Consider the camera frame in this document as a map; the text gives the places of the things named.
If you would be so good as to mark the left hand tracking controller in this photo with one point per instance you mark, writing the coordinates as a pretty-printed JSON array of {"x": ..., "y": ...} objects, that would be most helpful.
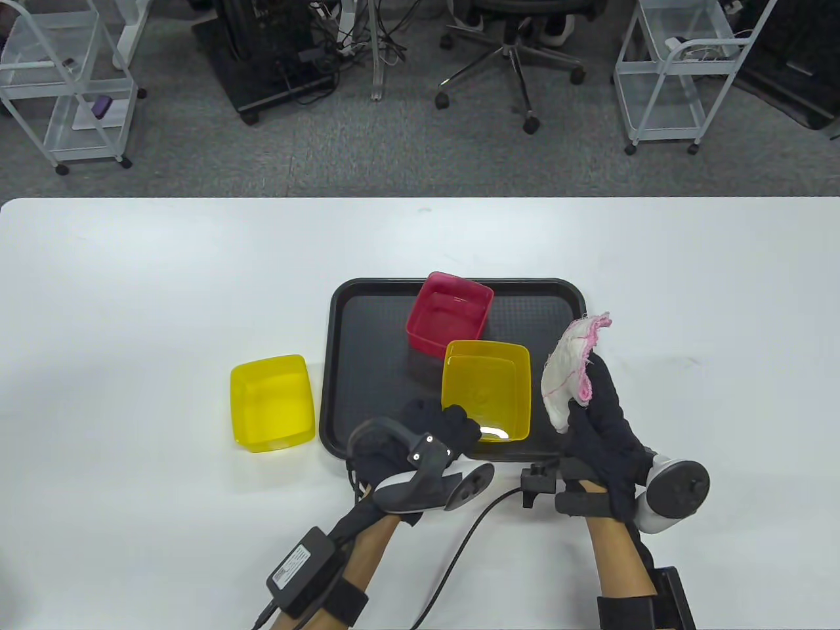
[{"x": 426, "y": 479}]

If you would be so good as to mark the black box on left forearm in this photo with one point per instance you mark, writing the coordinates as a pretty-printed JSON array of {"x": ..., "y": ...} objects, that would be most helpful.
[{"x": 302, "y": 571}]

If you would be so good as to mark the person's right thumb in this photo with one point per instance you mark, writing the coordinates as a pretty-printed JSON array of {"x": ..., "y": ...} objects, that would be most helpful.
[{"x": 576, "y": 430}]

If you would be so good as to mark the black office chair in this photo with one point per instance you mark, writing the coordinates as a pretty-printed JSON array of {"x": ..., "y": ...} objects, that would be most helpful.
[{"x": 515, "y": 59}]

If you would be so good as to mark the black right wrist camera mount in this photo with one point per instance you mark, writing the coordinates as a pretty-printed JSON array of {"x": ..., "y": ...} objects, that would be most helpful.
[{"x": 541, "y": 482}]

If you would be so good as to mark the red plastic container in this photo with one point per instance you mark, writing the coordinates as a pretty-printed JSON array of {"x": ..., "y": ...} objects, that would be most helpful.
[{"x": 453, "y": 315}]

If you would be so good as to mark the black plastic tray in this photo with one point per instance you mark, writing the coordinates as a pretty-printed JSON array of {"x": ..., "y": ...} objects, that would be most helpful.
[{"x": 374, "y": 341}]

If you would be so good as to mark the yellow plastic container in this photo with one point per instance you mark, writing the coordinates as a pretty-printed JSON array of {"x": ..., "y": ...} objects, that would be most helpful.
[
  {"x": 489, "y": 387},
  {"x": 272, "y": 407}
]

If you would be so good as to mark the black equipment case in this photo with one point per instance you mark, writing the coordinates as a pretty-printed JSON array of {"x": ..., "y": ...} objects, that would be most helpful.
[{"x": 794, "y": 59}]

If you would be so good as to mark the purple object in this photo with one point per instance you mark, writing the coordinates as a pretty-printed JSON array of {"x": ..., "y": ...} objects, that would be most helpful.
[{"x": 102, "y": 107}]

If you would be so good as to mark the person's right hand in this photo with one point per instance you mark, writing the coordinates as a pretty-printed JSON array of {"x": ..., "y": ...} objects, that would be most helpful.
[{"x": 610, "y": 453}]

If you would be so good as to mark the white and pink cloth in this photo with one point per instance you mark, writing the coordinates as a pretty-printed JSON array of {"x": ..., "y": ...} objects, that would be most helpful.
[{"x": 564, "y": 374}]

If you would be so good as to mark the right hand tracking controller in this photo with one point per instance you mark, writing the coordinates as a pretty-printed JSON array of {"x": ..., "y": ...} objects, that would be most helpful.
[{"x": 676, "y": 489}]

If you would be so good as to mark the white metal pole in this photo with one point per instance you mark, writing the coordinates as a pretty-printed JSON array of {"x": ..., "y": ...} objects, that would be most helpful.
[{"x": 377, "y": 52}]

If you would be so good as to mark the person's left forearm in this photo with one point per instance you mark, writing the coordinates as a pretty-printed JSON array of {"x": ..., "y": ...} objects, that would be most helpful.
[{"x": 371, "y": 558}]

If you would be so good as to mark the hand tracking controller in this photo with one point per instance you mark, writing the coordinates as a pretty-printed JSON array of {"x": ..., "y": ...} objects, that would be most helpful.
[
  {"x": 676, "y": 489},
  {"x": 426, "y": 479}
]

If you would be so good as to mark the person's left hand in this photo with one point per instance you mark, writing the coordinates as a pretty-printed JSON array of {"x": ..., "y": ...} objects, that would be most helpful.
[{"x": 387, "y": 453}]

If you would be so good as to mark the person's right forearm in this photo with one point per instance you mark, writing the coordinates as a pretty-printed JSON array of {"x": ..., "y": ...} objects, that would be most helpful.
[{"x": 613, "y": 558}]

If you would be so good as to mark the person's left fingers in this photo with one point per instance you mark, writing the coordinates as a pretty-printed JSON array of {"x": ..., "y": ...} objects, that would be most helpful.
[{"x": 453, "y": 426}]

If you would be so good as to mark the black equipment cart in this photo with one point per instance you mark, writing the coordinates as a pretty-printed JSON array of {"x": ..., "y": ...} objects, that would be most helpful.
[{"x": 262, "y": 65}]

